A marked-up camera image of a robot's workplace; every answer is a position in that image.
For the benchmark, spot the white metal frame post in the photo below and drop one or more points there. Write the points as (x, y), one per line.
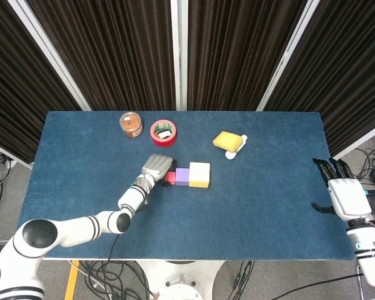
(289, 53)
(50, 53)
(178, 53)

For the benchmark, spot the small red-orange cube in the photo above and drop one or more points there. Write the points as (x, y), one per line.
(171, 178)

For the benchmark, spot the blue table mat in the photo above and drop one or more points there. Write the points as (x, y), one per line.
(237, 225)

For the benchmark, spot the red tape roll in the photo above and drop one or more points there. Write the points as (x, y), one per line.
(163, 142)

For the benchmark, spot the purple cube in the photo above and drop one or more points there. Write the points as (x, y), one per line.
(182, 177)

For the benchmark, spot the clear jar brown contents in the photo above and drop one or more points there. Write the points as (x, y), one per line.
(132, 125)

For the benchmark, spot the yellow sponge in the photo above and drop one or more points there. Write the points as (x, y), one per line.
(226, 140)

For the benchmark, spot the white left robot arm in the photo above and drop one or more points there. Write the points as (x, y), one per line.
(75, 228)

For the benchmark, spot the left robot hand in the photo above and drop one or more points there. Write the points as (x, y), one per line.
(157, 165)

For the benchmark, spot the yellow white block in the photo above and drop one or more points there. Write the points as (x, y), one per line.
(200, 175)

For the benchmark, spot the small green white box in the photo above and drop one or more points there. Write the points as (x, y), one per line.
(163, 131)

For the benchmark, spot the yellow floor tape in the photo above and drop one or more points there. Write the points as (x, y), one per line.
(71, 281)

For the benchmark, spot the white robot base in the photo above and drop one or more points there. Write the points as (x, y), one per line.
(181, 278)

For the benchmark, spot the small white bottle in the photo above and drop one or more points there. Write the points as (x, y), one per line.
(230, 154)

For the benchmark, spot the dark brown pleated curtain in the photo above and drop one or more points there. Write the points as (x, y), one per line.
(15, 103)
(340, 78)
(112, 53)
(237, 53)

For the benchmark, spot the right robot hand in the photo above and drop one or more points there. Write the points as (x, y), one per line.
(348, 197)

